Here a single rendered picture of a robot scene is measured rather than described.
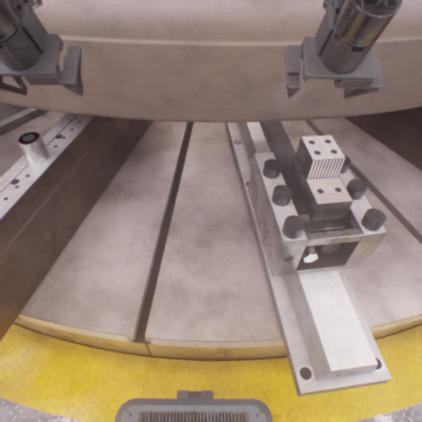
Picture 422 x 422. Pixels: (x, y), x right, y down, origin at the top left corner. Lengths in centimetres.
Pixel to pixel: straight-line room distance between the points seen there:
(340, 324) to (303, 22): 96
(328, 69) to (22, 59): 42
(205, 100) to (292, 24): 34
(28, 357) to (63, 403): 27
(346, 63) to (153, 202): 127
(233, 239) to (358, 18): 115
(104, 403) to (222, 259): 75
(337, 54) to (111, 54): 75
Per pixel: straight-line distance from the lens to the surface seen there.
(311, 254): 113
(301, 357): 121
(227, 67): 105
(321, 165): 109
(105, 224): 157
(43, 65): 54
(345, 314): 120
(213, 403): 125
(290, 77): 52
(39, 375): 168
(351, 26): 45
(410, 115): 209
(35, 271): 143
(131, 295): 134
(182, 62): 104
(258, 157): 128
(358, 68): 53
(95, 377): 159
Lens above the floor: 148
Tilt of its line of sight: 49 degrees down
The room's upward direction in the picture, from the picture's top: 1 degrees clockwise
